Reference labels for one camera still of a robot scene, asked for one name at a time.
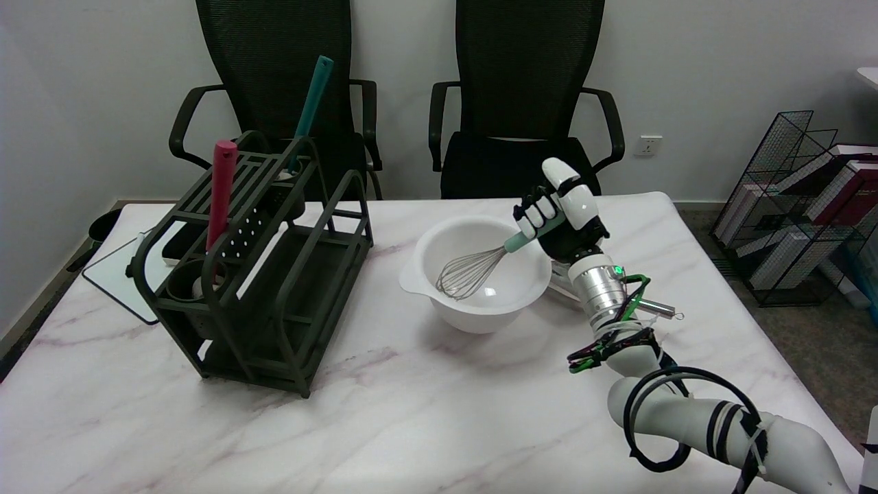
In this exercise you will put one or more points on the white book stack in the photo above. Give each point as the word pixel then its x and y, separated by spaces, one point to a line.
pixel 778 257

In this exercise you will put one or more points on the black mesh office chair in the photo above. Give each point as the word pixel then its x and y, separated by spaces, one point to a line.
pixel 274 62
pixel 521 68

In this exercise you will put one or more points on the white mixing bowl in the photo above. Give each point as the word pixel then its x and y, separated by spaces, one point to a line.
pixel 473 315

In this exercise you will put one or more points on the white side table corner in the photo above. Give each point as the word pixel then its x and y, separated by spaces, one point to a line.
pixel 870 77

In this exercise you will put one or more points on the white rig part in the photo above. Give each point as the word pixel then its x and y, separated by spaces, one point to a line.
pixel 872 473

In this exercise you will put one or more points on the stainless steel scoop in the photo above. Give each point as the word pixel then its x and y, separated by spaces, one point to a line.
pixel 662 310

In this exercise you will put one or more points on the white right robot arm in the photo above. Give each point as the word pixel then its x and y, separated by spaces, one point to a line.
pixel 686 418

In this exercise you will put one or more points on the dark green dish rack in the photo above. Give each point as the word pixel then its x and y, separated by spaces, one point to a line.
pixel 274 302

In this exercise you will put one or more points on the black floor object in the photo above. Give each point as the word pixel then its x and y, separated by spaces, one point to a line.
pixel 103 226

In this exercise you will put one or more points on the dark maroon book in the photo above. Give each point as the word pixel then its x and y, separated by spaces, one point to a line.
pixel 847 189

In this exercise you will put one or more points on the white wall socket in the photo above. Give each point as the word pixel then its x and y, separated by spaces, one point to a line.
pixel 647 146

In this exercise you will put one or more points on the white flat board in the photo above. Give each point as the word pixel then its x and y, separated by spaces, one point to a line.
pixel 113 278

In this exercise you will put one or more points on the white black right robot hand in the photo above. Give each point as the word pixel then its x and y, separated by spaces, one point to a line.
pixel 576 213

